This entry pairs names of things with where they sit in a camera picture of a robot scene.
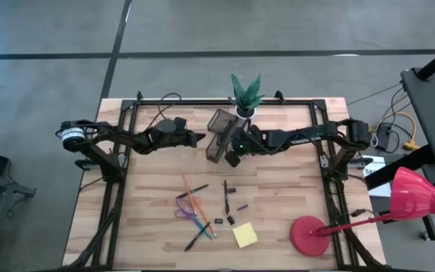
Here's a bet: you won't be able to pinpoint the black lamp cord switch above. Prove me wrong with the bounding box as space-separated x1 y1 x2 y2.
349 207 375 219

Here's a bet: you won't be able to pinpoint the purple scissors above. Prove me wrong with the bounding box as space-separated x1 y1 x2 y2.
174 196 214 241

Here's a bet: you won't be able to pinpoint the black pen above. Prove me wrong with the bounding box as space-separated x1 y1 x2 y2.
184 221 211 253
175 184 210 199
223 179 230 216

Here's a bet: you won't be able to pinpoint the yellow sticky note pad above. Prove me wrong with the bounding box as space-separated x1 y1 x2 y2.
231 221 259 249

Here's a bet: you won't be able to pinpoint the black power adapter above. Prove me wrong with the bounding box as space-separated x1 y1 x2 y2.
375 122 393 152

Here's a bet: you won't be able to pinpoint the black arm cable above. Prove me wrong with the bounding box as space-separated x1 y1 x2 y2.
145 92 183 129

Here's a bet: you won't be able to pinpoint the white plant pot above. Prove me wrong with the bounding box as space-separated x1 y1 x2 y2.
235 107 257 120

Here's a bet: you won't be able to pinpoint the black diagonal beam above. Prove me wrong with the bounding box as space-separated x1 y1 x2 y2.
364 145 435 190

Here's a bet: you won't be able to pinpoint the dark grey equipment cart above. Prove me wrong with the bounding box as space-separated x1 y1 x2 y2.
400 66 435 167

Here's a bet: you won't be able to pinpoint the green potted plant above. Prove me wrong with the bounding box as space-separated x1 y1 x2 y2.
227 73 266 113

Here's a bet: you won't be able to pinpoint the black mesh desk organizer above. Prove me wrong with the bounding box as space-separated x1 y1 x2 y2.
205 108 251 165

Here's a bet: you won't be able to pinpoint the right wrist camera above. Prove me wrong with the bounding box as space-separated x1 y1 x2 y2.
224 150 242 168

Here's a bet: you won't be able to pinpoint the black aluminium table frame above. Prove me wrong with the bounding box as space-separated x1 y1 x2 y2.
66 90 387 271

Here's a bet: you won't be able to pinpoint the red desk lamp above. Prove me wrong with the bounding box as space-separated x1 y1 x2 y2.
288 165 435 258

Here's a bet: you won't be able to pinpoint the white paper sheet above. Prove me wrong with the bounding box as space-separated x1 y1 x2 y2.
360 154 392 198

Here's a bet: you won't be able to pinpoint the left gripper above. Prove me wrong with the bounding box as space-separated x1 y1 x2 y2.
170 128 206 149

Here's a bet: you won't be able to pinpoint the yellow cable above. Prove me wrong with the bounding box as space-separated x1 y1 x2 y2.
368 111 421 152

